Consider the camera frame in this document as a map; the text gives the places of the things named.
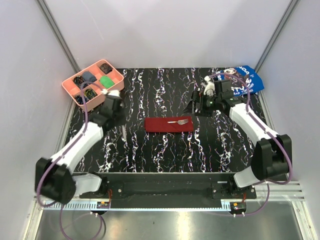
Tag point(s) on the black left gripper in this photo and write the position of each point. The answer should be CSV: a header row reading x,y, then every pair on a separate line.
x,y
121,109

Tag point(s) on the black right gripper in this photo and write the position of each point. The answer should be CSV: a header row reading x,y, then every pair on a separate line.
x,y
196,98

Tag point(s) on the silver metal fork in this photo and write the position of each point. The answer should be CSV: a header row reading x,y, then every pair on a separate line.
x,y
179,122
124,134

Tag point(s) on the red cloth napkin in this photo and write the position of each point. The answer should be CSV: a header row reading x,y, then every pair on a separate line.
x,y
160,125

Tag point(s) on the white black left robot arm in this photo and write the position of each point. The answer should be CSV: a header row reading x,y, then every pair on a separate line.
x,y
54,176

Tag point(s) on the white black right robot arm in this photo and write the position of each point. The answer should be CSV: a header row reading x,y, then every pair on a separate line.
x,y
272,155

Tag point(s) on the black yellow rolled sock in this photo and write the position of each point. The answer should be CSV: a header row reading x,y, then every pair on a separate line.
x,y
90,93

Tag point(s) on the green rolled sock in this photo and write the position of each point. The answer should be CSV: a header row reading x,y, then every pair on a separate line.
x,y
106,82

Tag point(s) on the dark blue rolled sock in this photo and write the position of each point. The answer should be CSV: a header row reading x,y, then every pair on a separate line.
x,y
79,99

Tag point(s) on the pink compartment organizer box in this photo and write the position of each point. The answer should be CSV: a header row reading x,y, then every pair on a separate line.
x,y
73,90

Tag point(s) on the grey blue rolled sock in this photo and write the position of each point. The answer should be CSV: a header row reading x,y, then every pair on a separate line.
x,y
88,77

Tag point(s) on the black patterned rolled sock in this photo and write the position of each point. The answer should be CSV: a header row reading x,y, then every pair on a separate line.
x,y
78,80

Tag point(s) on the dark brown rolled sock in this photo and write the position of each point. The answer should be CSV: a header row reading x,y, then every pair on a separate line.
x,y
106,68

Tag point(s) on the blue printed folded shirt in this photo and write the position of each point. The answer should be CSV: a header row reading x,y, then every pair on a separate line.
x,y
242,78

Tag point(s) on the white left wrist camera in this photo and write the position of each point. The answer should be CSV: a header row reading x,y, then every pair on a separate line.
x,y
114,93

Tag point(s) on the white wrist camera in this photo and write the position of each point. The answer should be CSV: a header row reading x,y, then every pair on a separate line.
x,y
114,93
209,89

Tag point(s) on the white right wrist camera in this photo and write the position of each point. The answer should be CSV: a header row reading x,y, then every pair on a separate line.
x,y
209,89

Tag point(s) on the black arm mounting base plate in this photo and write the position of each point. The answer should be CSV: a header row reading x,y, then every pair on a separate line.
x,y
170,191

